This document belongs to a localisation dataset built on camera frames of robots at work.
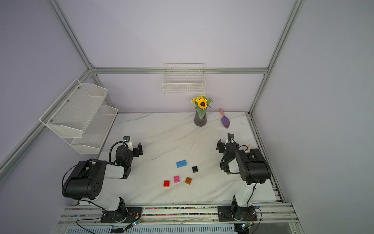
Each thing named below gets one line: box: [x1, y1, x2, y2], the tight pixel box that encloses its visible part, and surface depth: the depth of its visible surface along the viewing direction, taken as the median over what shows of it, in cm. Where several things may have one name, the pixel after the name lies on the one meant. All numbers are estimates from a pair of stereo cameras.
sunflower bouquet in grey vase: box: [190, 94, 214, 127], surface depth 95 cm
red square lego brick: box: [163, 180, 170, 188], surface depth 84 cm
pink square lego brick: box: [173, 175, 181, 184], surface depth 86 cm
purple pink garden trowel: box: [219, 107, 231, 129], surface depth 117 cm
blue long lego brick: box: [175, 159, 188, 169], surface depth 93 cm
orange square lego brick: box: [185, 176, 193, 186], surface depth 86 cm
